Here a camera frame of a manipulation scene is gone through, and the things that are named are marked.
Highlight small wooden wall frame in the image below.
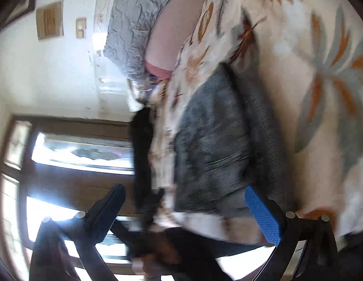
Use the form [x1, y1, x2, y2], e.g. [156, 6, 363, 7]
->
[75, 18, 87, 39]

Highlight grey quilted pillow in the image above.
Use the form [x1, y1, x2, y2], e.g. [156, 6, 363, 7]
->
[103, 0, 169, 84]

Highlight person's left hand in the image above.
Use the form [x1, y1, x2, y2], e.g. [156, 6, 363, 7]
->
[132, 232, 181, 280]

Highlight large wooden wall frame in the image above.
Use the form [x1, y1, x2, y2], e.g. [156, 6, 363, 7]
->
[36, 0, 63, 41]

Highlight cream leaf print blanket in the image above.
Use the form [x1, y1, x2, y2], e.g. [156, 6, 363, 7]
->
[148, 0, 363, 244]

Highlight black garment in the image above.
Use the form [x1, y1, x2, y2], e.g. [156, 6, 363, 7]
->
[130, 107, 154, 212]

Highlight blue denim jeans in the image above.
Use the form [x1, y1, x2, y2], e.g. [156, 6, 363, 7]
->
[174, 63, 295, 218]

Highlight pink bed sheet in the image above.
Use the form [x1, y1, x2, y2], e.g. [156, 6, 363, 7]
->
[144, 0, 205, 79]

